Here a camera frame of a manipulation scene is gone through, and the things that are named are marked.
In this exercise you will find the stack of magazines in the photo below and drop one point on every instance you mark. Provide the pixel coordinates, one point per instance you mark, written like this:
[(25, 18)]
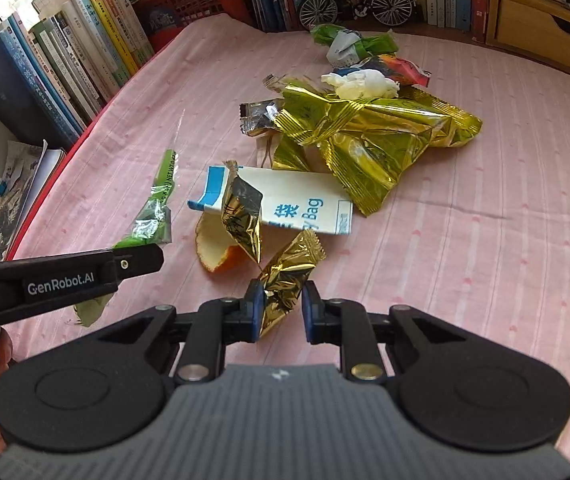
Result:
[(15, 195)]

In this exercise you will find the silver foil wrapper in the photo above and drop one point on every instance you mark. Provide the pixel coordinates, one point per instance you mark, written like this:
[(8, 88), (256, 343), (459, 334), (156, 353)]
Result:
[(257, 117)]

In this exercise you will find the crumpled white tissue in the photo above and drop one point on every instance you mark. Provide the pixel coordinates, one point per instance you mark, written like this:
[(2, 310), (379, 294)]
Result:
[(360, 85)]

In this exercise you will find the small clear wrapper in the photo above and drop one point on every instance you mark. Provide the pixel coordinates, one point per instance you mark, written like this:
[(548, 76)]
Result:
[(276, 84)]

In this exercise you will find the creased gold foil wrapper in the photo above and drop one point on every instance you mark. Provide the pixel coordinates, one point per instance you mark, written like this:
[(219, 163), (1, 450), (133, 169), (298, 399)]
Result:
[(242, 220)]

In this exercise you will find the green clear plastic wrapper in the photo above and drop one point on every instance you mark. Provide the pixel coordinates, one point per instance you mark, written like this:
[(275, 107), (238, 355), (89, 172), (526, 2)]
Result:
[(162, 185)]

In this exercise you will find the white blue paper bag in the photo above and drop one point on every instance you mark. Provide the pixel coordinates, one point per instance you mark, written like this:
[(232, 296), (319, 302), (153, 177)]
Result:
[(295, 200)]

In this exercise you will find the row of slanted books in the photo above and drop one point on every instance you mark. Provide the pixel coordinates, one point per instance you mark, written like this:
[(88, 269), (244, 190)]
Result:
[(65, 70)]

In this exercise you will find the pink striped cloth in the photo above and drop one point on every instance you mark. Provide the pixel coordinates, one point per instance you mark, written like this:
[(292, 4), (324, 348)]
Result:
[(465, 260)]

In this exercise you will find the colourful snack wrapper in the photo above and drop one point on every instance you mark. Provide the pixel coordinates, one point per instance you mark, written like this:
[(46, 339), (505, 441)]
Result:
[(405, 70)]

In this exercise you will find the orange peel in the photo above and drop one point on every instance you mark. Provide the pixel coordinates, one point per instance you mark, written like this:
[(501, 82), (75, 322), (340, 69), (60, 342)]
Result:
[(210, 245)]

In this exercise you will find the small gold foil wrapper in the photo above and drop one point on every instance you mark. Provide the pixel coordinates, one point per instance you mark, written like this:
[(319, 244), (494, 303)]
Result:
[(287, 275)]

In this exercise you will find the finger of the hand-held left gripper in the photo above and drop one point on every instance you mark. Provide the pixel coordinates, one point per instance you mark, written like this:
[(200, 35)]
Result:
[(140, 260)]

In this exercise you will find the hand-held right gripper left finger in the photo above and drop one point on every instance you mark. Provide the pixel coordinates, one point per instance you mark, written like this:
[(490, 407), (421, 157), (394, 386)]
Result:
[(256, 312)]

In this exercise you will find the red plastic crate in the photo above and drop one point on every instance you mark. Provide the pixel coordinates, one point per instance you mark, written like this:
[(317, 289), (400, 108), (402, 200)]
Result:
[(200, 5)]

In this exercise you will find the wooden drawer organizer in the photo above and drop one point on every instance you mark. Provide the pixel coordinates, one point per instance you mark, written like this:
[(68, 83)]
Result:
[(525, 30)]

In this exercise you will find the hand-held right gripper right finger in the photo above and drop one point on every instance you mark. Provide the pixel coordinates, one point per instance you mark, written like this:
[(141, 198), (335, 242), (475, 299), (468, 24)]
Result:
[(309, 315)]

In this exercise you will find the large gold foil bag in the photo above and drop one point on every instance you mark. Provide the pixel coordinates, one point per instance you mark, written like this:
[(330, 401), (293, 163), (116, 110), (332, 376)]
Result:
[(365, 145)]

